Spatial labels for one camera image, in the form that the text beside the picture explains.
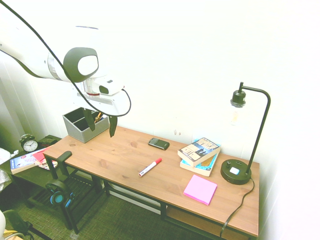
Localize blue and white magazine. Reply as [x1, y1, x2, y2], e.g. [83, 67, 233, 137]
[9, 149, 48, 175]

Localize black slatted low rack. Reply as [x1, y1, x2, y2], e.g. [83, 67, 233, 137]
[27, 173, 107, 210]

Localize grey fabric desk holder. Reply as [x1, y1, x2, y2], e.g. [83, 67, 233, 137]
[62, 107, 111, 144]

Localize black alarm clock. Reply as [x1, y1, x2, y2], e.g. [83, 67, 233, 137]
[19, 133, 39, 153]

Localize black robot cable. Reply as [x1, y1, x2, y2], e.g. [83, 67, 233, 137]
[0, 0, 132, 118]

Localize black mobile phone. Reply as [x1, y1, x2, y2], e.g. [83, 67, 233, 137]
[147, 137, 171, 151]

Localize black lamp power cable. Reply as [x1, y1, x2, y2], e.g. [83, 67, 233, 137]
[219, 176, 256, 238]

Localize dark cover paperback book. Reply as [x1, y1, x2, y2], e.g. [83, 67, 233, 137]
[177, 137, 222, 168]

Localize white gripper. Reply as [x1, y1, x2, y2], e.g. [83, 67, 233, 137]
[71, 83, 130, 139]

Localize clear lamp bulb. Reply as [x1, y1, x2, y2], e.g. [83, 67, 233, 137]
[229, 101, 245, 126]

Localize black headphone hanger clamp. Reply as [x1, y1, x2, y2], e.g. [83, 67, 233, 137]
[49, 150, 73, 182]

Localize black and blue headphones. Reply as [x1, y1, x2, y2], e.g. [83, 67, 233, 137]
[45, 174, 76, 209]

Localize red capped white marker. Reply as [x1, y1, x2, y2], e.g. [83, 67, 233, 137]
[138, 157, 163, 178]

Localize black desk lamp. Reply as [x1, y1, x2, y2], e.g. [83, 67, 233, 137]
[220, 81, 272, 186]

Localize dark green side table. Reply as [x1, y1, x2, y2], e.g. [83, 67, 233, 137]
[0, 134, 76, 210]

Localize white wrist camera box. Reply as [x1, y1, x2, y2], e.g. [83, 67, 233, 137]
[98, 78, 125, 96]

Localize light blue paperback book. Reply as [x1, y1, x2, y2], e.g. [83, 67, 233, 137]
[179, 152, 220, 178]

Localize black flat item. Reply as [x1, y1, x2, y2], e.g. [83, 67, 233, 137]
[37, 138, 59, 148]

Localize wooden desk with black frame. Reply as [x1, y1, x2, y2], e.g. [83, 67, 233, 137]
[42, 124, 261, 240]

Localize red paper sheet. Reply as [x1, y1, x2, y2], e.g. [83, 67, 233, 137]
[31, 146, 52, 164]

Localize pink sticky note pad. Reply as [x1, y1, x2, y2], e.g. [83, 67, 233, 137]
[183, 174, 218, 207]

